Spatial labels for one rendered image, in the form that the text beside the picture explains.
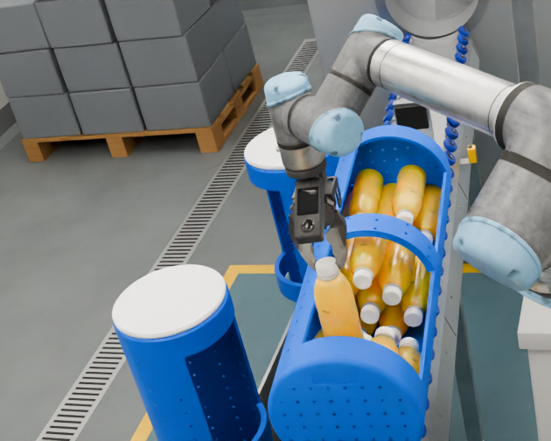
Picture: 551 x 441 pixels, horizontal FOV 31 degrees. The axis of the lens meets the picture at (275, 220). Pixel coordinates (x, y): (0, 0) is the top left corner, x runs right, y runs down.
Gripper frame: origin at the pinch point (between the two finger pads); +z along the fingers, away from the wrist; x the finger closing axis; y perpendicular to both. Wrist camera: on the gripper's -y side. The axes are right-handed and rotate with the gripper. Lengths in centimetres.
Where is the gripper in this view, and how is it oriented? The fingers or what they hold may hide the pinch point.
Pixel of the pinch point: (326, 265)
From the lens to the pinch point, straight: 177.4
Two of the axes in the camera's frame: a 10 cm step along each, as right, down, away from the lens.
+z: 2.2, 8.3, 5.0
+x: -9.5, 0.8, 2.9
